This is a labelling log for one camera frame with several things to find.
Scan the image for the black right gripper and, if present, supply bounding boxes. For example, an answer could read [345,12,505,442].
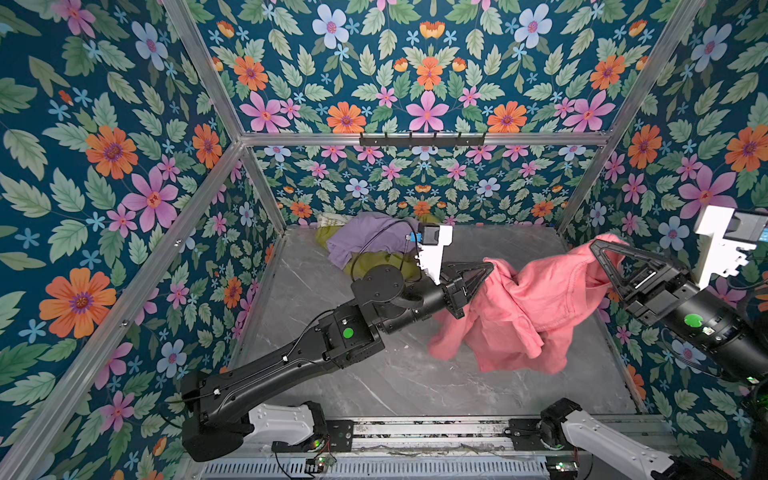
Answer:
[596,234,768,386]

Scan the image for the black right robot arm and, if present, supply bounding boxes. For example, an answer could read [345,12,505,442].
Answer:
[539,239,767,479]

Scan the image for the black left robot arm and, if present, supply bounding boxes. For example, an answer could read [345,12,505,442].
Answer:
[181,262,494,463]

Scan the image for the metal hook rail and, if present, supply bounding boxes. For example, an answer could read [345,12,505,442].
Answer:
[358,132,486,149]

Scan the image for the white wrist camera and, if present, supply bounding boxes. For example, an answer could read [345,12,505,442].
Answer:
[417,224,453,285]
[692,205,767,290]

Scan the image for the olive green cloth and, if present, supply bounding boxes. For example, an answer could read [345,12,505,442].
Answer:
[315,224,424,283]

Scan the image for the pink cloth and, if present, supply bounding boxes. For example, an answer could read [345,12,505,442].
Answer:
[428,242,612,375]

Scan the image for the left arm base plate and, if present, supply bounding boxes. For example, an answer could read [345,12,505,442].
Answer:
[271,420,354,453]

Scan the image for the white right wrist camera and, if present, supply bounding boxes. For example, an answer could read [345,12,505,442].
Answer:
[692,205,767,290]

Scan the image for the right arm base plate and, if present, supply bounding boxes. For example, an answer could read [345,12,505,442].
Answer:
[503,418,583,452]

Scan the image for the white ventilation grille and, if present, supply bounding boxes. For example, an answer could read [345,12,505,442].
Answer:
[202,457,550,479]

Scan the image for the cream patterned cloth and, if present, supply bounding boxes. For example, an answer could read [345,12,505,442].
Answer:
[315,212,354,228]

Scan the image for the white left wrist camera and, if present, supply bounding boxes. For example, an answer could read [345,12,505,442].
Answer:
[417,224,453,285]

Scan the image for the lilac purple cloth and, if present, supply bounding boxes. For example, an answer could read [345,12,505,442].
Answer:
[326,212,419,268]

